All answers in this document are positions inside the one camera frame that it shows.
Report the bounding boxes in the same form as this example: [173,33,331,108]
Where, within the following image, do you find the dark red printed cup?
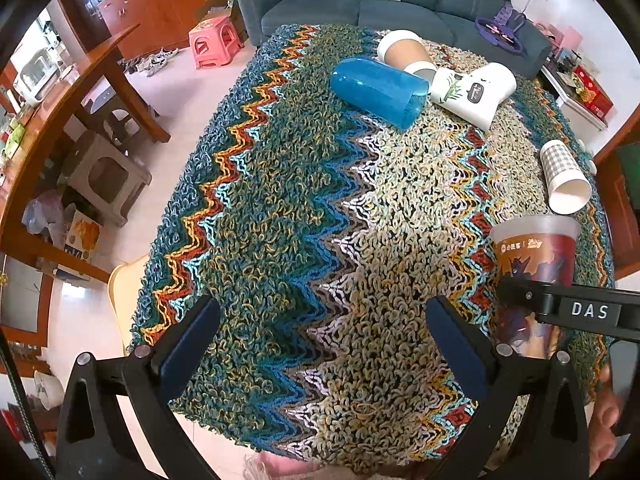
[490,214,582,359]

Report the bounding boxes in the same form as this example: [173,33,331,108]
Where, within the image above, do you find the checkered white paper cup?
[539,140,592,214]

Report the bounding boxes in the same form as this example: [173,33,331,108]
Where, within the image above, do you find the white printed paper cup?
[404,61,516,131]

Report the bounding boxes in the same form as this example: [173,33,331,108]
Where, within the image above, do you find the blue plastic cup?
[330,56,430,130]

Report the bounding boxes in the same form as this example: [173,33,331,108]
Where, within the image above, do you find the brown paper cup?
[378,29,433,70]

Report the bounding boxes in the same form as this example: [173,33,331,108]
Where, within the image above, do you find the person's hand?
[588,364,620,477]

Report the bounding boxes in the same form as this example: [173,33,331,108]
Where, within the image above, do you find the grey plastic stool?
[58,130,152,228]

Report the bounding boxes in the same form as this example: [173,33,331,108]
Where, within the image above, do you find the colourful zigzag woven rug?
[131,25,593,474]

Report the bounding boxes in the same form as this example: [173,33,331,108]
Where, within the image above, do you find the red gift box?
[572,65,613,119]

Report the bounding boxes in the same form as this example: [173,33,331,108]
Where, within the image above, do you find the white side table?
[540,62,608,131]

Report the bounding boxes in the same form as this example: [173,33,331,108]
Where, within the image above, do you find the wooden dining table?
[0,23,172,283]

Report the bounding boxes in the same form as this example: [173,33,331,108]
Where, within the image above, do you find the purple bag on sofa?
[475,1,526,55]

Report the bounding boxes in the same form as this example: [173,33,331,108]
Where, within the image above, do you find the pink plastic stool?
[189,15,243,68]

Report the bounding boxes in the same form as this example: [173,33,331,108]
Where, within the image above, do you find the white microwave oven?
[13,49,58,106]

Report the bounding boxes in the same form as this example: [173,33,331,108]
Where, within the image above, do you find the wooden cabinet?
[74,0,224,60]

